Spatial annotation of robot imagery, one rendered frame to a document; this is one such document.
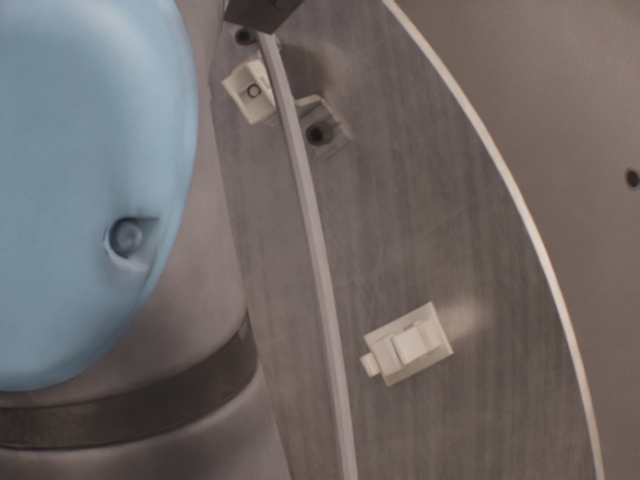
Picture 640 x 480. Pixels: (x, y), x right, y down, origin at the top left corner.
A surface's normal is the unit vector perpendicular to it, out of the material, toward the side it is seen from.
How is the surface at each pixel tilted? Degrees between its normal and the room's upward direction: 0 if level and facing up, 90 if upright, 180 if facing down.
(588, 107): 90
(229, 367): 89
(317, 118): 90
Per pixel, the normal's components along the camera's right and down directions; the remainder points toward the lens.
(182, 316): 0.78, 0.04
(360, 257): -0.47, 0.20
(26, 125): -0.05, 0.23
